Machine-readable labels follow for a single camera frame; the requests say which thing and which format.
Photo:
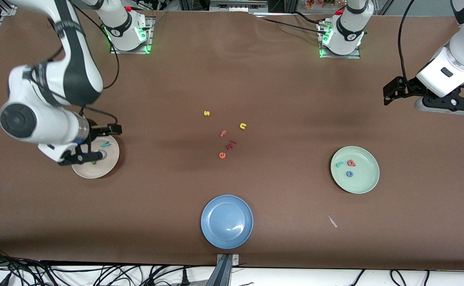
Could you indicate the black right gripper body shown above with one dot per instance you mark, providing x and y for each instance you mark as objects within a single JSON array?
[{"x": 95, "y": 132}]

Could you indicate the teal letter y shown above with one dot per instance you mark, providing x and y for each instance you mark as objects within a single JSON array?
[{"x": 105, "y": 144}]

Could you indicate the pink letter a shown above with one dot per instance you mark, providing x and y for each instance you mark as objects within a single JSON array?
[{"x": 351, "y": 163}]

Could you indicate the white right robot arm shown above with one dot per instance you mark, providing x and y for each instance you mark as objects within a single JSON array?
[{"x": 57, "y": 127}]

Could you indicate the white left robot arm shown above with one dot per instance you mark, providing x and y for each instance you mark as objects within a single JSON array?
[{"x": 458, "y": 55}]

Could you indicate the beige brown plate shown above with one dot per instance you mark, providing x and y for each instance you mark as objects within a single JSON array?
[{"x": 97, "y": 171}]

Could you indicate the light green plate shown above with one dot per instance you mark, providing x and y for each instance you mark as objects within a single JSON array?
[{"x": 363, "y": 178}]

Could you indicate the orange dried flowers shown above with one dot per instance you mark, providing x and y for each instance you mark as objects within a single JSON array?
[{"x": 315, "y": 4}]

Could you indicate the brown table cover mat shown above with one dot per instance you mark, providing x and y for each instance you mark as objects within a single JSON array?
[{"x": 256, "y": 79}]

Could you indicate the small white paper scrap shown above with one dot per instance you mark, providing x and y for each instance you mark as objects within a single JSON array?
[{"x": 332, "y": 221}]

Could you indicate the blue plate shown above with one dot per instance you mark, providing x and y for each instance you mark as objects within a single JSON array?
[{"x": 227, "y": 221}]

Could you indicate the grey metal profile bar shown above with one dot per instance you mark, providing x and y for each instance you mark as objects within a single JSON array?
[{"x": 221, "y": 275}]

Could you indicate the grey metal frame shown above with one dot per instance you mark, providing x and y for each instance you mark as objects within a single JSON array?
[{"x": 238, "y": 6}]

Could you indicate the silver bracket plate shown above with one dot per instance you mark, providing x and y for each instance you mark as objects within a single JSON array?
[{"x": 236, "y": 260}]

